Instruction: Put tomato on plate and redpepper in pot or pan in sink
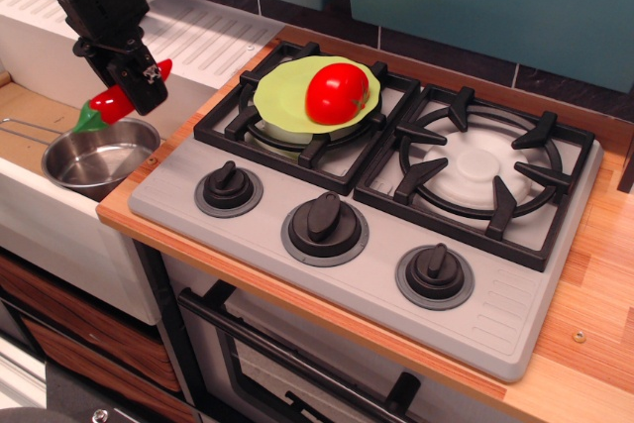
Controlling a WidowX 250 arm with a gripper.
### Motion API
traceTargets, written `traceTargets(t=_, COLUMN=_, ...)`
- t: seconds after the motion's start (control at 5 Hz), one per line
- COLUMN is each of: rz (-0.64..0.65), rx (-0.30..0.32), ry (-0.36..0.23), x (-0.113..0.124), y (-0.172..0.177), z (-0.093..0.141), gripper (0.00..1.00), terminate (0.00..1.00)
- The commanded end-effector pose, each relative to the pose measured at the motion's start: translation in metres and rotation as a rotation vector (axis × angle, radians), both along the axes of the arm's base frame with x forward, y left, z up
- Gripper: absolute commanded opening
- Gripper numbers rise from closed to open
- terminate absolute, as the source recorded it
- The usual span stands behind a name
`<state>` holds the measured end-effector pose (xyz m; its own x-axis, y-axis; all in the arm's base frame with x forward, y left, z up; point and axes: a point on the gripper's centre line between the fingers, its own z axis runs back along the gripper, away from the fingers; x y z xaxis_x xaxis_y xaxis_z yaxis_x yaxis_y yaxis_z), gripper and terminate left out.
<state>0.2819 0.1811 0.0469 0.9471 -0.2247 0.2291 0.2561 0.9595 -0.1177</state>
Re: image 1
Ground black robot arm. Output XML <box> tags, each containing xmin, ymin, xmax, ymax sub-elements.
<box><xmin>56</xmin><ymin>0</ymin><xmax>167</xmax><ymax>116</ymax></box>

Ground black stove knob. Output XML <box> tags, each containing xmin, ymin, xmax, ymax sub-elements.
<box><xmin>194</xmin><ymin>160</ymin><xmax>264</xmax><ymax>219</ymax></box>
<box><xmin>281</xmin><ymin>191</ymin><xmax>370</xmax><ymax>267</ymax></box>
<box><xmin>395</xmin><ymin>243</ymin><xmax>475</xmax><ymax>311</ymax></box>

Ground light green plastic plate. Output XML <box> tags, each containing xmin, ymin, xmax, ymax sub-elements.
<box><xmin>253</xmin><ymin>55</ymin><xmax>380</xmax><ymax>134</ymax></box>

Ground black right stove knob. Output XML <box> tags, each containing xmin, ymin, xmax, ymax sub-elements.
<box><xmin>395</xmin><ymin>243</ymin><xmax>475</xmax><ymax>311</ymax></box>

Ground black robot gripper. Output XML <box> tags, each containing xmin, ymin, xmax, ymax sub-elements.
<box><xmin>57</xmin><ymin>0</ymin><xmax>168</xmax><ymax>116</ymax></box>

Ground black right burner grate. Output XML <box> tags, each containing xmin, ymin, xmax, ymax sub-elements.
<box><xmin>354</xmin><ymin>86</ymin><xmax>602</xmax><ymax>271</ymax></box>

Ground red toy chili pepper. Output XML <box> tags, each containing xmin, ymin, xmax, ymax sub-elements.
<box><xmin>72</xmin><ymin>59</ymin><xmax>172</xmax><ymax>133</ymax></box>

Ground black burner grate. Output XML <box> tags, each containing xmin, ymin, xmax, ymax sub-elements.
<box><xmin>194</xmin><ymin>42</ymin><xmax>421</xmax><ymax>195</ymax></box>
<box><xmin>354</xmin><ymin>86</ymin><xmax>602</xmax><ymax>271</ymax></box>

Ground wooden drawer fronts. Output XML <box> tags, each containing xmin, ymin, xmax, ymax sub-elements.
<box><xmin>1</xmin><ymin>250</ymin><xmax>197</xmax><ymax>422</ymax></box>

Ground red toy tomato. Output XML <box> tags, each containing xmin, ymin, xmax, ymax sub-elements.
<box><xmin>305</xmin><ymin>62</ymin><xmax>370</xmax><ymax>125</ymax></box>

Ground black left stove knob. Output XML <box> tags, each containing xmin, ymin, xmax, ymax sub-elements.
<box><xmin>194</xmin><ymin>160</ymin><xmax>264</xmax><ymax>219</ymax></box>

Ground white toy sink unit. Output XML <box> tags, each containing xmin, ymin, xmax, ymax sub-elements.
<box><xmin>1</xmin><ymin>0</ymin><xmax>281</xmax><ymax>325</ymax></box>

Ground toy oven door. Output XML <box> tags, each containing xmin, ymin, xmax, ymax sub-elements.
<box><xmin>177</xmin><ymin>281</ymin><xmax>501</xmax><ymax>422</ymax></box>

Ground black left burner grate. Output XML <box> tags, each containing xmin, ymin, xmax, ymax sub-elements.
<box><xmin>194</xmin><ymin>42</ymin><xmax>421</xmax><ymax>195</ymax></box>

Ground black middle stove knob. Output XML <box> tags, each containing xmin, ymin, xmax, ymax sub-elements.
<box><xmin>281</xmin><ymin>191</ymin><xmax>370</xmax><ymax>267</ymax></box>

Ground small steel pot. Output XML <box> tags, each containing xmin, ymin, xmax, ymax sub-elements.
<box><xmin>1</xmin><ymin>118</ymin><xmax>160</xmax><ymax>202</ymax></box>

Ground grey toy stove top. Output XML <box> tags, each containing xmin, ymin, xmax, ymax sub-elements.
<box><xmin>129</xmin><ymin>42</ymin><xmax>603</xmax><ymax>381</ymax></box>

